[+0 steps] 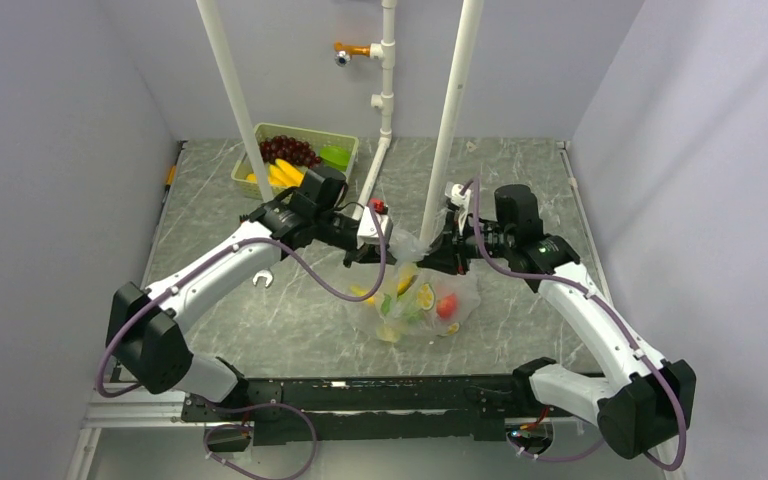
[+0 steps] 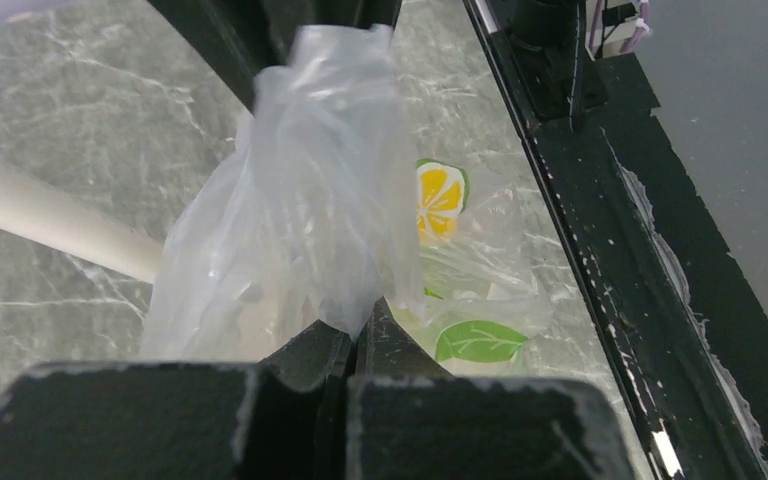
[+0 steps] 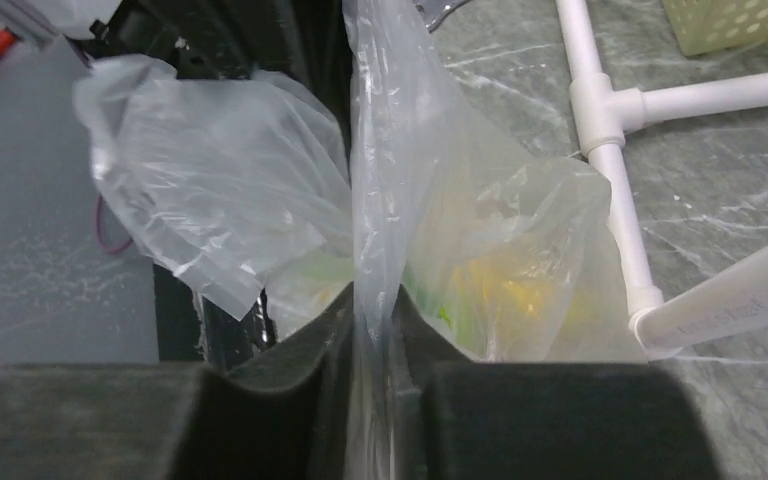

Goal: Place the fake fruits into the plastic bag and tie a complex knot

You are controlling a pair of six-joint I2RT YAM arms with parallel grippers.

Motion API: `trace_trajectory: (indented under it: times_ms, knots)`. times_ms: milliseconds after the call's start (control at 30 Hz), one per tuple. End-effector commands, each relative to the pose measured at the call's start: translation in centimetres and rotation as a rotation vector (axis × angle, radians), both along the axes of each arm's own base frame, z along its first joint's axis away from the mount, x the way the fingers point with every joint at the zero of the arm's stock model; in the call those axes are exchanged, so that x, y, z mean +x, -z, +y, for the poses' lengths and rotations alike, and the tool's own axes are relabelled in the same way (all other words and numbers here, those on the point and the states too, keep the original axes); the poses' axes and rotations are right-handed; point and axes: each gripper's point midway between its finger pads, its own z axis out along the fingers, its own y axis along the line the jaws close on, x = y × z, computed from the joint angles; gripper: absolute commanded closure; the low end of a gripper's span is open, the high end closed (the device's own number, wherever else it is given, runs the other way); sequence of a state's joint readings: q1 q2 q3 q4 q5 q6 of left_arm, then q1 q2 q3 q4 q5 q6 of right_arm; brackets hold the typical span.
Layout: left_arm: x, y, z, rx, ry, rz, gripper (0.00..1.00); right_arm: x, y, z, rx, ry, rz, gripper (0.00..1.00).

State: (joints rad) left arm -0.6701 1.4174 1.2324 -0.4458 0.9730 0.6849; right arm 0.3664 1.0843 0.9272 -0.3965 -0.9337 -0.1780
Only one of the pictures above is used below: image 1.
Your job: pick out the pale green plastic basket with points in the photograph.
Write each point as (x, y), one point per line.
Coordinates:
(316, 138)

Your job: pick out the clear printed plastic bag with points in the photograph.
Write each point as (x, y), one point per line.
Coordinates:
(383, 319)

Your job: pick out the white PVC pipe frame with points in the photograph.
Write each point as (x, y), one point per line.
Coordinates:
(385, 52)

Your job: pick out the yellow fake banana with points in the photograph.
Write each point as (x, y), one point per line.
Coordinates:
(389, 289)
(280, 175)

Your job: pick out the dark red grape bunch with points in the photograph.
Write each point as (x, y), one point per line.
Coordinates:
(291, 150)

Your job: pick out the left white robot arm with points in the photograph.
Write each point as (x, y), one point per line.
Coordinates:
(147, 325)

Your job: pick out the red fake apple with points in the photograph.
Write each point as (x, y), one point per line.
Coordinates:
(446, 307)

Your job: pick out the green fake lime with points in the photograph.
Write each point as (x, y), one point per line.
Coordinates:
(413, 313)

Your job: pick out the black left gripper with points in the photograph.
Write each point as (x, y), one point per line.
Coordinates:
(366, 254)

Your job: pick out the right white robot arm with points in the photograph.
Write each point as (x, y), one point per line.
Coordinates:
(641, 403)

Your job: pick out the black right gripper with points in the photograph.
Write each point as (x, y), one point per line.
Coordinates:
(449, 252)

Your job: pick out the green fake starfruit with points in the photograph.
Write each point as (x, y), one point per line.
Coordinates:
(336, 157)

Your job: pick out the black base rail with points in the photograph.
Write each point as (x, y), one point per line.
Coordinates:
(482, 407)

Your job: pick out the orange brass faucet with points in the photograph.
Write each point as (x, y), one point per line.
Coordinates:
(345, 53)

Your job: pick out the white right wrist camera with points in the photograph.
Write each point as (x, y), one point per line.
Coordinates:
(460, 196)

